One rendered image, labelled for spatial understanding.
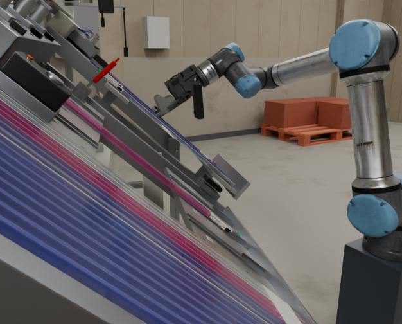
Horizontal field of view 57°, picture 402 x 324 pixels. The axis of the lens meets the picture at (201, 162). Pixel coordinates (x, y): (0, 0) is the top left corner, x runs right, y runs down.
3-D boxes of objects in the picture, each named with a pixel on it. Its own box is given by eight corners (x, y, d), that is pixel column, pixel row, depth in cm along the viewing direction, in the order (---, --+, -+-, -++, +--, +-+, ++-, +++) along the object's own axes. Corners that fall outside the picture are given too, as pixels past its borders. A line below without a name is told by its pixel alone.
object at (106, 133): (234, 237, 77) (238, 231, 77) (235, 240, 75) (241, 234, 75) (16, 65, 60) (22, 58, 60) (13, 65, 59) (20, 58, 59)
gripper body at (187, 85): (162, 83, 127) (191, 63, 127) (176, 105, 130) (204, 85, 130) (165, 85, 120) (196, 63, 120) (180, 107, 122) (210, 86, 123)
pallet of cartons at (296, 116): (321, 126, 618) (323, 96, 605) (371, 135, 543) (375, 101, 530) (259, 135, 550) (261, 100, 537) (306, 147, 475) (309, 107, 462)
